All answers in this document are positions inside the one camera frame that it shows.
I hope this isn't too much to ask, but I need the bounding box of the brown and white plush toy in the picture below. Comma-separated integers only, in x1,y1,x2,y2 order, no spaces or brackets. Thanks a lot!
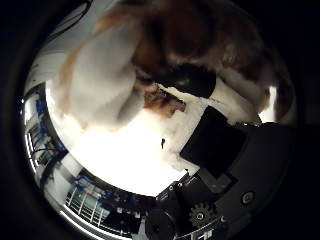
54,0,298,132

